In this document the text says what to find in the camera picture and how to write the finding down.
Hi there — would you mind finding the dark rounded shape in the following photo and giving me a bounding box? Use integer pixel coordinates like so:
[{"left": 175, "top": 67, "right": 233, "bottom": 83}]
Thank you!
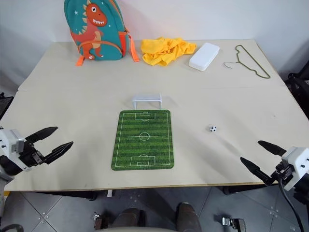
[{"left": 175, "top": 202, "right": 202, "bottom": 232}]

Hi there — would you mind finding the olive wire clothes hanger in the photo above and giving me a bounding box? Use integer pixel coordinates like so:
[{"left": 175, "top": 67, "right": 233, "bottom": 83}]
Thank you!
[{"left": 223, "top": 44, "right": 271, "bottom": 79}]

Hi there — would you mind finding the black mesh crate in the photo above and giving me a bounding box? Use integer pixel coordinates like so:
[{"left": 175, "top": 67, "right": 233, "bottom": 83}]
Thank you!
[{"left": 0, "top": 92, "right": 14, "bottom": 119}]

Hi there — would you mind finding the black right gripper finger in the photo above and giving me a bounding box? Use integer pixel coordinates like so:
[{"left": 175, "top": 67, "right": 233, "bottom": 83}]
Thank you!
[
  {"left": 239, "top": 157, "right": 279, "bottom": 187},
  {"left": 257, "top": 140, "right": 287, "bottom": 157}
]

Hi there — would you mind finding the black table leg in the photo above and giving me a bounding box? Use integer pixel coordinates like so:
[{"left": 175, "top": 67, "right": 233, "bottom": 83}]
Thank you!
[
  {"left": 83, "top": 190, "right": 98, "bottom": 202},
  {"left": 222, "top": 185, "right": 240, "bottom": 196}
]

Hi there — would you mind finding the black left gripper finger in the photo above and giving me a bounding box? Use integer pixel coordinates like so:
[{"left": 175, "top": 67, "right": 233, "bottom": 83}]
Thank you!
[
  {"left": 44, "top": 141, "right": 74, "bottom": 165},
  {"left": 25, "top": 126, "right": 59, "bottom": 144}
]

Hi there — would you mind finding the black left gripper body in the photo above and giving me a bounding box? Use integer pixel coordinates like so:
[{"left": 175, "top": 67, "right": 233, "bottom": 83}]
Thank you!
[{"left": 18, "top": 142, "right": 49, "bottom": 168}]

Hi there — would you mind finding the small white goal frame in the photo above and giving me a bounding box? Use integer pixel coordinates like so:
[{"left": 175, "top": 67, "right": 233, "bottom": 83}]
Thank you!
[{"left": 131, "top": 94, "right": 163, "bottom": 110}]

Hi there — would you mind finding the black equipment frame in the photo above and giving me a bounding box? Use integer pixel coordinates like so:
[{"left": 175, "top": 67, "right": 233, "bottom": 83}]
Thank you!
[{"left": 285, "top": 64, "right": 309, "bottom": 108}]

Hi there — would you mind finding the green soccer field mat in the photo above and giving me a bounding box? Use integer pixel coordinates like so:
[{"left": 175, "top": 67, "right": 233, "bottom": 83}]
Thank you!
[{"left": 111, "top": 109, "right": 175, "bottom": 171}]

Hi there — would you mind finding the teal dinosaur backpack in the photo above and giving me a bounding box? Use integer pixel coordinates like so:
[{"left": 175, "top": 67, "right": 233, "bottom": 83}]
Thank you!
[{"left": 63, "top": 0, "right": 141, "bottom": 67}]

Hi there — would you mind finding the metal caster wheel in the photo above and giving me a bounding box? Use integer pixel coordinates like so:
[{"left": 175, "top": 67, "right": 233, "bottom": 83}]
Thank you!
[
  {"left": 221, "top": 217, "right": 246, "bottom": 230},
  {"left": 92, "top": 211, "right": 108, "bottom": 230}
]

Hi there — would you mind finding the yellow crumpled cloth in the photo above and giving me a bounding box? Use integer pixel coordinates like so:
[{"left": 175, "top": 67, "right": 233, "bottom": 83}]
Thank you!
[{"left": 140, "top": 36, "right": 197, "bottom": 67}]

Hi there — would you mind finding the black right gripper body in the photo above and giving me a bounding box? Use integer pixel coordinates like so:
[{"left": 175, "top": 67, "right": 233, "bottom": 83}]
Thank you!
[{"left": 270, "top": 162, "right": 294, "bottom": 187}]

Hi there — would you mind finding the white rectangular plastic box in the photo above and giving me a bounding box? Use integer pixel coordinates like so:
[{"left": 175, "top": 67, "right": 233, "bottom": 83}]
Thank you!
[{"left": 188, "top": 43, "right": 221, "bottom": 72}]

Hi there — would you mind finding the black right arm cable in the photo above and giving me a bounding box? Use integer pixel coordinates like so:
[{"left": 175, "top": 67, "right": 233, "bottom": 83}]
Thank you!
[{"left": 278, "top": 178, "right": 306, "bottom": 232}]

